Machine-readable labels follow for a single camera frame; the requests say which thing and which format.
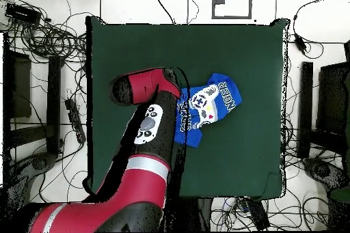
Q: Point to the black metal frame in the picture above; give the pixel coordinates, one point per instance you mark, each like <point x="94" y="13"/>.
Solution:
<point x="306" y="93"/>
<point x="54" y="93"/>

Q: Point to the black floor stand base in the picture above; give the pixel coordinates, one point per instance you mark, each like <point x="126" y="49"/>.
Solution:
<point x="322" y="171"/>
<point x="41" y="162"/>

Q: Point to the black power adapter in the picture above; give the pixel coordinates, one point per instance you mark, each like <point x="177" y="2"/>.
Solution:
<point x="300" y="43"/>

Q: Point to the black power strip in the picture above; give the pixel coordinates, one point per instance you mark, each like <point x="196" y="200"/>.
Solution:
<point x="75" y="121"/>
<point x="257" y="214"/>

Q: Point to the dark green table cloth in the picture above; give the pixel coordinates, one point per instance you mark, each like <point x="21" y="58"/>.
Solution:
<point x="246" y="52"/>

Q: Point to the black electronics box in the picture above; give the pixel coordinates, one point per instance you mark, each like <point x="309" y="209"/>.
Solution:
<point x="23" y="13"/>

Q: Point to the blue printed t-shirt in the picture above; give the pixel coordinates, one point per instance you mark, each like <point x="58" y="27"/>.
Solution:
<point x="229" y="101"/>

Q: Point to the grey square floor frame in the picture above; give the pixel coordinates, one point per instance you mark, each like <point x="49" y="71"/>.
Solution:
<point x="250" y="0"/>

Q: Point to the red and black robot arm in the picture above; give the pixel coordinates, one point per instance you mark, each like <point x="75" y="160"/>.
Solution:
<point x="136" y="183"/>

